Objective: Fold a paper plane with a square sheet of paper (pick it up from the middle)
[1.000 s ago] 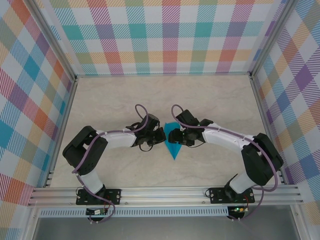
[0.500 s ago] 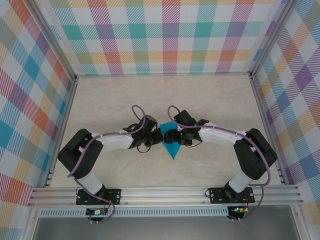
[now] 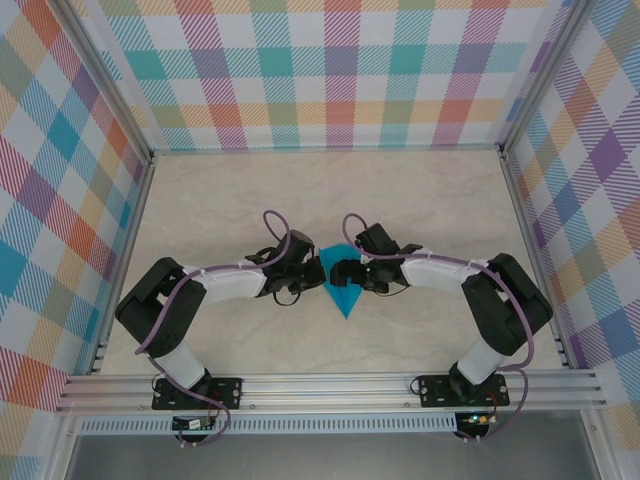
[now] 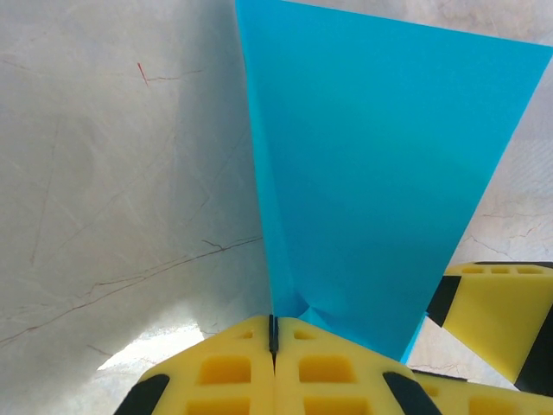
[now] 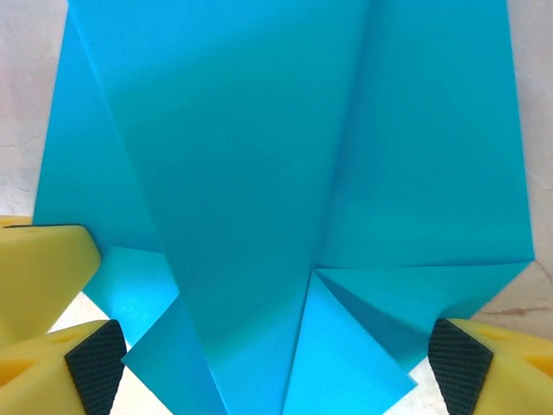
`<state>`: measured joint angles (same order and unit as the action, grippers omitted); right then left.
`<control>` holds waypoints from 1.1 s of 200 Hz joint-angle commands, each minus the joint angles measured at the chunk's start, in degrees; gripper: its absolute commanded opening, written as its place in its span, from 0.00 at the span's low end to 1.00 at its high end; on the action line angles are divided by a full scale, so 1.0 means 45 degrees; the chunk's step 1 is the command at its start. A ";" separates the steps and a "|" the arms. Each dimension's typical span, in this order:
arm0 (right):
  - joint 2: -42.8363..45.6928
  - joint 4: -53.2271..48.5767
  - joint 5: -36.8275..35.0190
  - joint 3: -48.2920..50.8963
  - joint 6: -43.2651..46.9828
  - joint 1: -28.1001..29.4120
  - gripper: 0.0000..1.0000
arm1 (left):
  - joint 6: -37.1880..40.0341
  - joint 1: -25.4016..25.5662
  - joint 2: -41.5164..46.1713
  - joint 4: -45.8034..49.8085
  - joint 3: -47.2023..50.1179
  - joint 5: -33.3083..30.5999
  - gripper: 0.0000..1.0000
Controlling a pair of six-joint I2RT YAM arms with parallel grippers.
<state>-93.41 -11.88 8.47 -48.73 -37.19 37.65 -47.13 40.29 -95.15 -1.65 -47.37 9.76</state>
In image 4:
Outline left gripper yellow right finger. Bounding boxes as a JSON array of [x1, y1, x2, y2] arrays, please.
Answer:
[[275, 316, 444, 415]]

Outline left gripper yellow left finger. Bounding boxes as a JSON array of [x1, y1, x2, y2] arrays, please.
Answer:
[[111, 315, 277, 415]]

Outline blue paper sheet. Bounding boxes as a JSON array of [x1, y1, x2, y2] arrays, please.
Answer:
[[234, 0, 553, 364]]

